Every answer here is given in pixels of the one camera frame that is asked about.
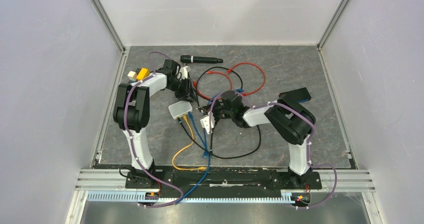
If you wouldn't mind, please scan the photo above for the cream toy brick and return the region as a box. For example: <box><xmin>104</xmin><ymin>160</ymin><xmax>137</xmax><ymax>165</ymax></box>
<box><xmin>127</xmin><ymin>71</ymin><xmax>138</xmax><ymax>82</ymax></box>

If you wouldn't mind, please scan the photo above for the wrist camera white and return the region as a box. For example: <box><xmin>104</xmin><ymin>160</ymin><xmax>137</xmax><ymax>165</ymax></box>
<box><xmin>200</xmin><ymin>115</ymin><xmax>215</xmax><ymax>134</ymax></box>
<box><xmin>179</xmin><ymin>66</ymin><xmax>191</xmax><ymax>80</ymax></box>

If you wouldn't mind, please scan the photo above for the black cable loop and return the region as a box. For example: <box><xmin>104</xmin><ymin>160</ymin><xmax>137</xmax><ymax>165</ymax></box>
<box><xmin>195</xmin><ymin>66</ymin><xmax>244</xmax><ymax>100</ymax></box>

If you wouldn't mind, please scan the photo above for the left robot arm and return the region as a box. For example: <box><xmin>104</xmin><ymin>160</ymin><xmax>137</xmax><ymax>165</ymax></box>
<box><xmin>112</xmin><ymin>59</ymin><xmax>195</xmax><ymax>188</ymax></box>

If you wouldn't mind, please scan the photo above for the black microphone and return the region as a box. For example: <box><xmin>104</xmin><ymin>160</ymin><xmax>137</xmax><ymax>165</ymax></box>
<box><xmin>180</xmin><ymin>55</ymin><xmax>224</xmax><ymax>64</ymax></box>

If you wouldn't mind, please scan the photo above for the long black cable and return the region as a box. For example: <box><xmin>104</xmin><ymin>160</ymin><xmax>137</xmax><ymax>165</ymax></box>
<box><xmin>177</xmin><ymin>106</ymin><xmax>263</xmax><ymax>160</ymax></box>

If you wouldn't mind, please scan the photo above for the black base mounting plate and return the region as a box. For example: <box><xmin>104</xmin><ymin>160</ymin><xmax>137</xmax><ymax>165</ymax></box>
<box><xmin>125</xmin><ymin>166</ymin><xmax>323</xmax><ymax>198</ymax></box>

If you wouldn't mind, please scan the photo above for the white network switch box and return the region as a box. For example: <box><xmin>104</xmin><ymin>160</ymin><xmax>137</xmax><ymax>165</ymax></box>
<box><xmin>168</xmin><ymin>101</ymin><xmax>193</xmax><ymax>120</ymax></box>

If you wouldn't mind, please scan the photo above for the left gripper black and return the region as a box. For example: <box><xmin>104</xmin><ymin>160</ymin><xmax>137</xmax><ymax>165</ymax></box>
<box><xmin>166</xmin><ymin>77</ymin><xmax>197</xmax><ymax>103</ymax></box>

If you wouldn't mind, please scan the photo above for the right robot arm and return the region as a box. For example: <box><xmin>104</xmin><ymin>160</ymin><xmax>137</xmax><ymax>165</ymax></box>
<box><xmin>205</xmin><ymin>87</ymin><xmax>316</xmax><ymax>188</ymax></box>

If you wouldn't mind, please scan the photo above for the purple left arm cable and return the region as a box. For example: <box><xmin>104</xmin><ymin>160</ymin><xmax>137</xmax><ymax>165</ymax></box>
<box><xmin>123</xmin><ymin>51</ymin><xmax>184</xmax><ymax>209</ymax></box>

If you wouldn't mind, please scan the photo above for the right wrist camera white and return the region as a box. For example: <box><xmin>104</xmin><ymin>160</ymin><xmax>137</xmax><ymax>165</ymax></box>
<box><xmin>200</xmin><ymin>115</ymin><xmax>215</xmax><ymax>134</ymax></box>

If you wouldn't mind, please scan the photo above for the yellow ethernet cable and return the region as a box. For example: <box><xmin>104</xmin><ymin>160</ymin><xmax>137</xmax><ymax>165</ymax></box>
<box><xmin>171</xmin><ymin>115</ymin><xmax>208</xmax><ymax>172</ymax></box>

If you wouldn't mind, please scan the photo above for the yellow toy brick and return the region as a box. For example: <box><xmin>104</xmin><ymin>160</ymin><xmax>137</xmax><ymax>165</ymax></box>
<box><xmin>136</xmin><ymin>68</ymin><xmax>150</xmax><ymax>81</ymax></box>

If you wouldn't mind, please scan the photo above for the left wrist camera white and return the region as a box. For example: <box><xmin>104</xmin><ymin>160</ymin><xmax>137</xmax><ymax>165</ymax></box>
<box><xmin>179</xmin><ymin>66</ymin><xmax>191</xmax><ymax>80</ymax></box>

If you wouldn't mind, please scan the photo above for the red cable loop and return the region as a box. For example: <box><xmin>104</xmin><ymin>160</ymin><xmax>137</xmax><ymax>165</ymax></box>
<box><xmin>192</xmin><ymin>70</ymin><xmax>233</xmax><ymax>100</ymax></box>

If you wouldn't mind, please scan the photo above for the white cable duct strip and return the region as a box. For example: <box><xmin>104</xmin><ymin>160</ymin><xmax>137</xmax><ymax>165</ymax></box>
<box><xmin>87</xmin><ymin>191</ymin><xmax>295</xmax><ymax>204</ymax></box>

